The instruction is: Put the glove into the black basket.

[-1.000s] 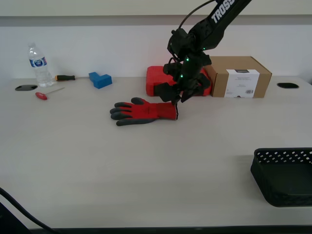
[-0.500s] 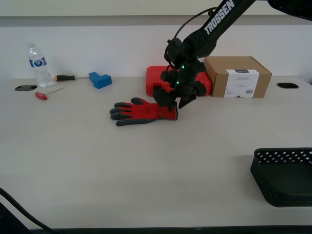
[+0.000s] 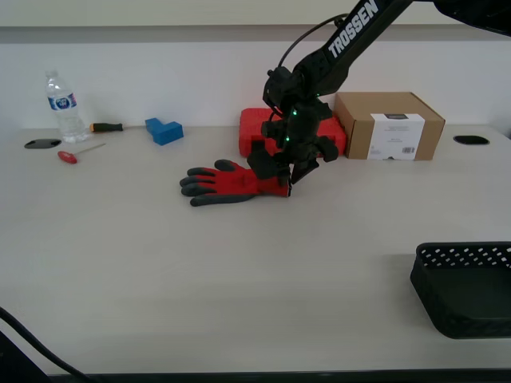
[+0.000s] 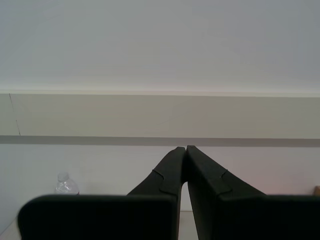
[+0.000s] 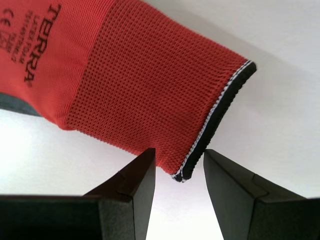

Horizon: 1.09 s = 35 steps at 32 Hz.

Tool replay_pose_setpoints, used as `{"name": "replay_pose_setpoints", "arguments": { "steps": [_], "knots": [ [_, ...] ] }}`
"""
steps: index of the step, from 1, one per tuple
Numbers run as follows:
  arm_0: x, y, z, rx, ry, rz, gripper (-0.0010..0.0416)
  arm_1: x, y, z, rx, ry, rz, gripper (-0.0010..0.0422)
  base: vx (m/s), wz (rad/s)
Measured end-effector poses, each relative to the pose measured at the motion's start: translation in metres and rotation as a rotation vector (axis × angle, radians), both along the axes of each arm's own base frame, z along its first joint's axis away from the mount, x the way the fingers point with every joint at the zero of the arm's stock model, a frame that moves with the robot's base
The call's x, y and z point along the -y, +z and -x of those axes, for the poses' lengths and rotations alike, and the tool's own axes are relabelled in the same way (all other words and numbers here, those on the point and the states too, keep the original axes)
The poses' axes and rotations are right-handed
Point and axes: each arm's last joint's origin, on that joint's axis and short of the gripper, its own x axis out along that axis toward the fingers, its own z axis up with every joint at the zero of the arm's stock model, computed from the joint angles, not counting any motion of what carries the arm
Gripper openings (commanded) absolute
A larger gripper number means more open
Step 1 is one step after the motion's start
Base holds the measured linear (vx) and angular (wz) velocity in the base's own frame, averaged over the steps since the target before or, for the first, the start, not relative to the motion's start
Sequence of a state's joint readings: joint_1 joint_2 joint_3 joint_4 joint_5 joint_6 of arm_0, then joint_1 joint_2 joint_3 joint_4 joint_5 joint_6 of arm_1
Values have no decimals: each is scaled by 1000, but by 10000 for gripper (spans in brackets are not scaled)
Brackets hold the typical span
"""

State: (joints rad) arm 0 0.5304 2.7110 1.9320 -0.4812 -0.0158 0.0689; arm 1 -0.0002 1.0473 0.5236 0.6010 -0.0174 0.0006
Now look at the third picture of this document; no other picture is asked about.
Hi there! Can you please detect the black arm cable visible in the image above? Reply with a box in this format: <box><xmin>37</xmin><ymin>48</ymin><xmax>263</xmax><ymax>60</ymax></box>
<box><xmin>277</xmin><ymin>13</ymin><xmax>351</xmax><ymax>72</ymax></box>

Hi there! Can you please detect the black thick cable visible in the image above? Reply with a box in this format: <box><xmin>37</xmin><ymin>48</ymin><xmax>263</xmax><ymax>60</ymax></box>
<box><xmin>0</xmin><ymin>306</ymin><xmax>99</xmax><ymax>383</ymax></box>

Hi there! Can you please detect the orange and black screwdriver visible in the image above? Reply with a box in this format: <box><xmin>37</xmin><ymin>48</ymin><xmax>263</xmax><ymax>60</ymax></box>
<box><xmin>89</xmin><ymin>122</ymin><xmax>147</xmax><ymax>134</ymax></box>

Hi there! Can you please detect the blue plastic block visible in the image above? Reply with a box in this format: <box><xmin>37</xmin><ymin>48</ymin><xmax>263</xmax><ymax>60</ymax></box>
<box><xmin>144</xmin><ymin>117</ymin><xmax>184</xmax><ymax>147</ymax></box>

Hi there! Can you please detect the brown cardboard box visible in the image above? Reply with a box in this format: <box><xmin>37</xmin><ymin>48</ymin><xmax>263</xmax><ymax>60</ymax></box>
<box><xmin>333</xmin><ymin>91</ymin><xmax>446</xmax><ymax>162</ymax></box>

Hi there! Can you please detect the red and grey work glove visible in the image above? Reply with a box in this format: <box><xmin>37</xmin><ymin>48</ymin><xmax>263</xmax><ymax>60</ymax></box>
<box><xmin>179</xmin><ymin>159</ymin><xmax>290</xmax><ymax>207</ymax></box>

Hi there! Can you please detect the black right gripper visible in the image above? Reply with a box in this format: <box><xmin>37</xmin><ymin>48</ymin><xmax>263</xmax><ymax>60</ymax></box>
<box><xmin>246</xmin><ymin>99</ymin><xmax>341</xmax><ymax>198</ymax></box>

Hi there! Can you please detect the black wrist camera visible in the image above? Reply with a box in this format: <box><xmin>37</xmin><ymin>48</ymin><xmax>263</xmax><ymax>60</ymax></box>
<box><xmin>260</xmin><ymin>118</ymin><xmax>288</xmax><ymax>147</ymax></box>

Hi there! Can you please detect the red plastic tool case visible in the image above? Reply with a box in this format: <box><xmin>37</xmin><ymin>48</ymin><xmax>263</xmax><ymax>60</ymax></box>
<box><xmin>240</xmin><ymin>107</ymin><xmax>347</xmax><ymax>157</ymax></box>

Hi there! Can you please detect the black perforated basket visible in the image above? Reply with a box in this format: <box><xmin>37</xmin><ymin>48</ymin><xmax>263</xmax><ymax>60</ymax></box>
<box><xmin>410</xmin><ymin>240</ymin><xmax>511</xmax><ymax>340</ymax></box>

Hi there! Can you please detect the clear plastic water bottle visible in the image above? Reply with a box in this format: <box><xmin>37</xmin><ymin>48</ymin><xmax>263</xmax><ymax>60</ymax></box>
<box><xmin>44</xmin><ymin>70</ymin><xmax>89</xmax><ymax>144</ymax></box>

